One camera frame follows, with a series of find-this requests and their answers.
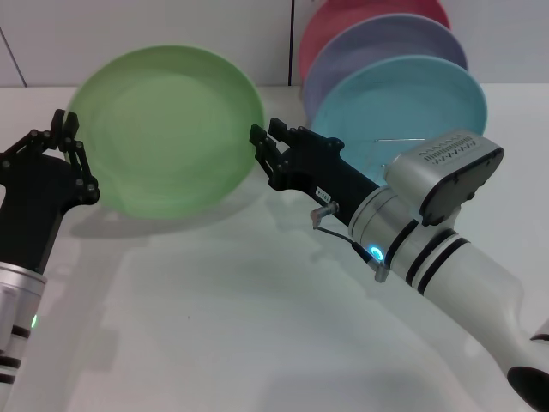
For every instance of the green plastic plate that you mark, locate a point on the green plastic plate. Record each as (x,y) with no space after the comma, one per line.
(167,129)

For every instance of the pink plastic plate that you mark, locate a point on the pink plastic plate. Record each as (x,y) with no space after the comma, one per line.
(343,17)

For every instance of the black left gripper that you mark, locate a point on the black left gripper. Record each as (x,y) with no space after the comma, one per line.
(25,206)

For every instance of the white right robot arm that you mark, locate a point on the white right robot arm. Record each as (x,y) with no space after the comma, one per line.
(463,274)

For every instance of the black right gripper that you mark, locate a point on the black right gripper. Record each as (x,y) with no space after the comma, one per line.
(326,171)

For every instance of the light blue plastic plate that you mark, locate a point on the light blue plastic plate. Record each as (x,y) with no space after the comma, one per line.
(399,98)

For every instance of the right wrist camera housing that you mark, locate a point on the right wrist camera housing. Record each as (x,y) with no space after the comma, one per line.
(450,171)

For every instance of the purple plastic plate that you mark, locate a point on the purple plastic plate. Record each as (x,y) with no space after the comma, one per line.
(386,43)

